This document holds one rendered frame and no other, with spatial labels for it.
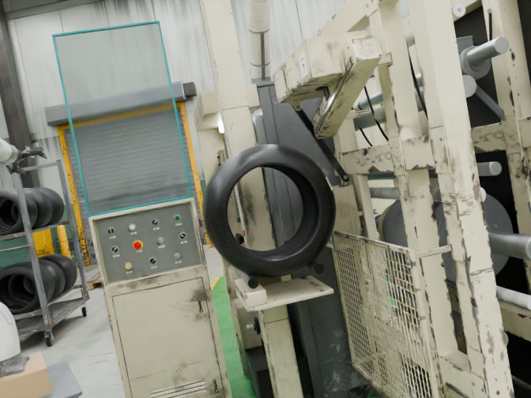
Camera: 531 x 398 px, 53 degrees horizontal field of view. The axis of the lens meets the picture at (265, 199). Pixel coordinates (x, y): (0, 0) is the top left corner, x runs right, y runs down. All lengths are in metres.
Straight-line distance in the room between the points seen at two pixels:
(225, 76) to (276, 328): 1.22
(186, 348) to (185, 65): 9.32
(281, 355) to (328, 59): 1.42
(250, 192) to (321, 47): 0.83
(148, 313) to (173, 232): 0.44
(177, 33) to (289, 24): 2.39
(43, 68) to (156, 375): 10.31
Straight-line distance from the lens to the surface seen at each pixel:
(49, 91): 12.59
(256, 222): 2.52
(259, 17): 2.99
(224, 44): 2.59
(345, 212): 2.55
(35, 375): 2.28
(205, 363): 3.00
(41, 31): 12.87
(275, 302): 2.20
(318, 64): 1.99
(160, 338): 2.95
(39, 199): 6.22
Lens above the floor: 1.34
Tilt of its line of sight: 3 degrees down
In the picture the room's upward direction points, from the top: 11 degrees counter-clockwise
